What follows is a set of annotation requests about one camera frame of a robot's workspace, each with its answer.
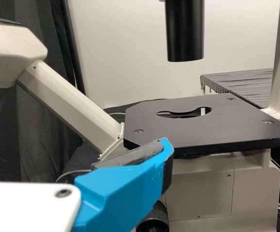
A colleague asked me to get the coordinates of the black platform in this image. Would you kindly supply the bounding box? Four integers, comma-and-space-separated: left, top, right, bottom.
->
199, 68, 275, 110

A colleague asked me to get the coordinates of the cream microscope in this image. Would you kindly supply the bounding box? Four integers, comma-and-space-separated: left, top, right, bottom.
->
0, 0, 280, 232

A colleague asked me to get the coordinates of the thin grey cable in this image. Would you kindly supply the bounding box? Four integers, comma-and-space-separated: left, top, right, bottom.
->
56, 168, 93, 183

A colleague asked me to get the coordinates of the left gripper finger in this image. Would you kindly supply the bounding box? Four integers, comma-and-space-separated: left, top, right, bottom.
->
70, 137, 175, 232

